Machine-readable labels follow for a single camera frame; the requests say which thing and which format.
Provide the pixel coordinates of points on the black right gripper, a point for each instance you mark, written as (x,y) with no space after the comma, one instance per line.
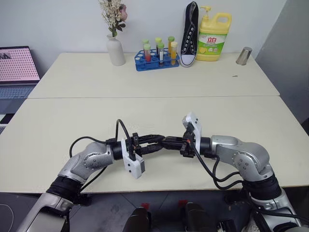
(187,147)

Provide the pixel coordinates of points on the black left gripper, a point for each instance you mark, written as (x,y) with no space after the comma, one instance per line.
(135,145)

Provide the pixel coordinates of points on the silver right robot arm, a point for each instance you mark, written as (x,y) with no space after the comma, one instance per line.
(241,154)

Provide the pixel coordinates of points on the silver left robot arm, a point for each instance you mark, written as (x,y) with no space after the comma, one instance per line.
(79,164)

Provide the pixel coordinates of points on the small red tab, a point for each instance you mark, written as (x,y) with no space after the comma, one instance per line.
(144,206)
(182,203)

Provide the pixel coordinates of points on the blue test tube rack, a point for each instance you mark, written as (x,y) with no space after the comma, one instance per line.
(154,65)

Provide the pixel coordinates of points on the green-capped tube white label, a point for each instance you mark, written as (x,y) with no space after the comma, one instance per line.
(161,55)

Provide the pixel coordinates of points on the green-capped tube red liquid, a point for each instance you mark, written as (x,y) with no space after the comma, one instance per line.
(147,54)
(145,44)

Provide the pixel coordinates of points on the yellow-capped tube yellow liquid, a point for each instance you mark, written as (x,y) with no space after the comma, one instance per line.
(173,53)

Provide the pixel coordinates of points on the white ceramic vase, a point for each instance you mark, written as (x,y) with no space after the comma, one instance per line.
(116,52)

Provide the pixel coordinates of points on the green-capped tube orange liquid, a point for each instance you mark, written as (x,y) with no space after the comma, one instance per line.
(171,42)

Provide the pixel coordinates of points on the green-capped tube dark liquid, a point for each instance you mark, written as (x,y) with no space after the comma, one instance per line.
(158,41)

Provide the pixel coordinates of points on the black canvas sneaker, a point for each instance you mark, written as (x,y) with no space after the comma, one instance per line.
(189,36)

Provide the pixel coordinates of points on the steel metal cup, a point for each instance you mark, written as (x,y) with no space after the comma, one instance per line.
(243,56)

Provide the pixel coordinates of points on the yellow detergent pump bottle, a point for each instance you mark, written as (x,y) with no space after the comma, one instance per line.
(212,33)

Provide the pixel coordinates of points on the dried flower bouquet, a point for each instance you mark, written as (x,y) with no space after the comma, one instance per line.
(112,14)

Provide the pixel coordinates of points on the grey laptop pink screen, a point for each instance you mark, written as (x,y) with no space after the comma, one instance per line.
(17,65)

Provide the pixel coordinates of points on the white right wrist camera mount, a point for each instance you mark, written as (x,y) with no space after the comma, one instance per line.
(196,128)

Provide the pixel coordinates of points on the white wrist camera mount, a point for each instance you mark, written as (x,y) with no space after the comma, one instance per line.
(135,169)
(196,128)

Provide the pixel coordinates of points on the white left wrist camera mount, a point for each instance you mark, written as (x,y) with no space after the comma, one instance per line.
(135,169)

